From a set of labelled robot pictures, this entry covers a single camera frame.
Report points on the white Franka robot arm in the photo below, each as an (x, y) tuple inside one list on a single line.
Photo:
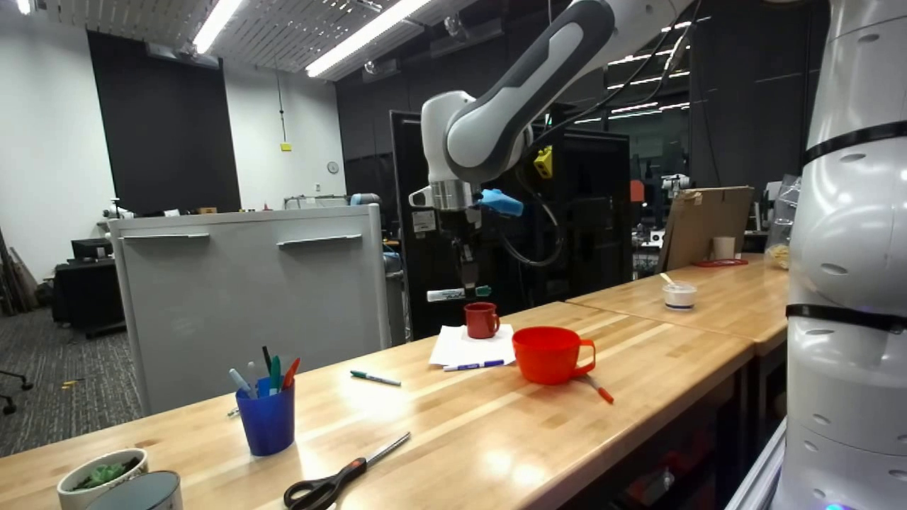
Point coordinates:
[(852, 235)]

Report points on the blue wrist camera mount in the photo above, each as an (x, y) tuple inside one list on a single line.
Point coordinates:
[(501, 202)]

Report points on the yellow wall sign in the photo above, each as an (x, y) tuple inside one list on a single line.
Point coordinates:
[(286, 145)]

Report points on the blue plastic cup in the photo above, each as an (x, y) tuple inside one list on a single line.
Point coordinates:
[(267, 425)]

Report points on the black office chair base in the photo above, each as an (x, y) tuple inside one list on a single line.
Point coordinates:
[(11, 392)]

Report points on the dark red mug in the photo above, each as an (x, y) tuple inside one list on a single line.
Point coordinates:
[(481, 320)]

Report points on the round wall clock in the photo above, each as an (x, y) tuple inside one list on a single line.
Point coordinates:
[(334, 168)]

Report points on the light blue pen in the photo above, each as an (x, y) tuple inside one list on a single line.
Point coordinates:
[(236, 381)]

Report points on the yellow hanging tag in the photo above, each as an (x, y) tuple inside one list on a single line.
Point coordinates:
[(542, 161)]

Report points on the black cabinet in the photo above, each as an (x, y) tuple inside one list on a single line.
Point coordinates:
[(586, 216)]

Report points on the orange and grey marker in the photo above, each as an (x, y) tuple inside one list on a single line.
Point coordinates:
[(602, 392)]

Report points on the red bowl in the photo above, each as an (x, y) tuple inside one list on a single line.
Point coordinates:
[(549, 355)]

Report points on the white paper cup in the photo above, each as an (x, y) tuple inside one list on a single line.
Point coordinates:
[(723, 246)]

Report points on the blue and white pen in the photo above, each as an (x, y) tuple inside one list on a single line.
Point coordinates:
[(483, 362)]

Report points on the clear green black pen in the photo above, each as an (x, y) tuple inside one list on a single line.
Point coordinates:
[(232, 412)]

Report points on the small white bowl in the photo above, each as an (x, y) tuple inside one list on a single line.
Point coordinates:
[(682, 296)]

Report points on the white pot green contents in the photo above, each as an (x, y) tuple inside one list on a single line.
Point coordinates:
[(101, 470)]

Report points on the black desk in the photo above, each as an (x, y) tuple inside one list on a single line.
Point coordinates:
[(87, 297)]

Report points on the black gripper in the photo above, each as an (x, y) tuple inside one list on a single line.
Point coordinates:
[(460, 230)]

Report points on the large black wall panel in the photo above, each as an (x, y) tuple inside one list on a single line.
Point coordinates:
[(159, 123)]

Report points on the long ceiling light strip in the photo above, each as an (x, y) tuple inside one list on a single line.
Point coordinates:
[(364, 36)]

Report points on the brown cardboard sheet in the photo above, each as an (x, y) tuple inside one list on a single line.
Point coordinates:
[(709, 223)]

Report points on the red pen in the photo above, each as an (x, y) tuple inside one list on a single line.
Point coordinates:
[(290, 372)]

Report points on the short ceiling light strip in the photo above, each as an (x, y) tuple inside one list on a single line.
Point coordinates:
[(216, 22)]

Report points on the white paper sheets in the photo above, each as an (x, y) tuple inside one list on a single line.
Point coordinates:
[(457, 348)]

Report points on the grey round can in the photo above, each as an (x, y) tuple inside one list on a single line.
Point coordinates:
[(144, 494)]

